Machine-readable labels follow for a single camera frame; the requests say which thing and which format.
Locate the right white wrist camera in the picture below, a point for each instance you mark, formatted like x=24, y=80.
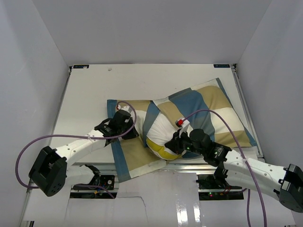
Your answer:
x=183, y=124

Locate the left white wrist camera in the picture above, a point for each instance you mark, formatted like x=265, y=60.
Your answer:
x=126, y=108

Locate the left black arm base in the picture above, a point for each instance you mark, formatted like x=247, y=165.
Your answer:
x=105, y=181

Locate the left blue corner label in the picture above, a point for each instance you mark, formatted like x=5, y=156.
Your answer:
x=80, y=66

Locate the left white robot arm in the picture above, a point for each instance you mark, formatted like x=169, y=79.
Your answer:
x=54, y=167

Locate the blue corner label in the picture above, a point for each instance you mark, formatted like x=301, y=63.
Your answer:
x=80, y=66
x=221, y=65

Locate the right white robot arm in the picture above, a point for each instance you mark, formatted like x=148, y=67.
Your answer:
x=284, y=184

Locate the right blue corner label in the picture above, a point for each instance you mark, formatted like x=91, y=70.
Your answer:
x=221, y=65

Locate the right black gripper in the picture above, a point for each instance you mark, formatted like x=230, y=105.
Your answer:
x=174, y=144

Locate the white pillow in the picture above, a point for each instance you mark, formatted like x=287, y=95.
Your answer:
x=160, y=133

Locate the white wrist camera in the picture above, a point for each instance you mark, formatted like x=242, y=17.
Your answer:
x=183, y=124
x=126, y=108

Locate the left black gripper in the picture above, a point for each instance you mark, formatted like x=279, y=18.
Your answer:
x=132, y=134

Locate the checkered blue beige pillowcase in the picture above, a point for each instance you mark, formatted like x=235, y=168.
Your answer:
x=206, y=106

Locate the aluminium frame rail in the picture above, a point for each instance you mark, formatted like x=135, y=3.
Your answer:
x=250, y=126

